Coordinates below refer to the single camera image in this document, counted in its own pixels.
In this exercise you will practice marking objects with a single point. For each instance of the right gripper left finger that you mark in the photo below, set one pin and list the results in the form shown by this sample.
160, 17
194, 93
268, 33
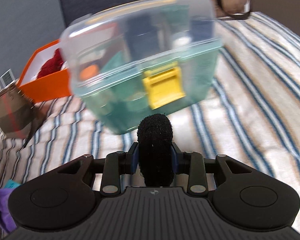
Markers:
113, 166

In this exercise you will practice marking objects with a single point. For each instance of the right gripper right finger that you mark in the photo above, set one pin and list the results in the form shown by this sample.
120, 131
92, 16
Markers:
194, 165

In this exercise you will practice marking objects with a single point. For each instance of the black fuzzy sock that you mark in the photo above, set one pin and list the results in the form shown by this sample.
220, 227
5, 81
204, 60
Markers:
155, 136

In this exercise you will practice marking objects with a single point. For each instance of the purple knit scarf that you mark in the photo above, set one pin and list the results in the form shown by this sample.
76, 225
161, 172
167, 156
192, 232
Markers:
6, 221

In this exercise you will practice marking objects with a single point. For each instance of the striped bed sheet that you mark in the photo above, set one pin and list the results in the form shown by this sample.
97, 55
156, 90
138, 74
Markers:
251, 113

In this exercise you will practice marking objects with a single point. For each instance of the orange cardboard box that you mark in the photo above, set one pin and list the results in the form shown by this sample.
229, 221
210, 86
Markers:
50, 87

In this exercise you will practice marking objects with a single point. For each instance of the teal tissue pack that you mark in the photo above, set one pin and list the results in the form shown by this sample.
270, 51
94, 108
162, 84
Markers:
11, 184

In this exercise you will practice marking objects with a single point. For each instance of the brown plaid handbag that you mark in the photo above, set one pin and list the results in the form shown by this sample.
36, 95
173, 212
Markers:
19, 117

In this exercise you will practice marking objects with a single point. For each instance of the clear plastic storage box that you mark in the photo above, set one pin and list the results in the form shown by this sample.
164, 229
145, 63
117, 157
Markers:
142, 58

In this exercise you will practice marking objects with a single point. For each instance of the red knit hat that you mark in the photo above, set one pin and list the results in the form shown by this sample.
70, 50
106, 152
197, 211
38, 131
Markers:
52, 65

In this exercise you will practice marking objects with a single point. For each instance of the white digital clock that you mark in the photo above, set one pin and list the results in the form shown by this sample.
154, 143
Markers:
7, 78

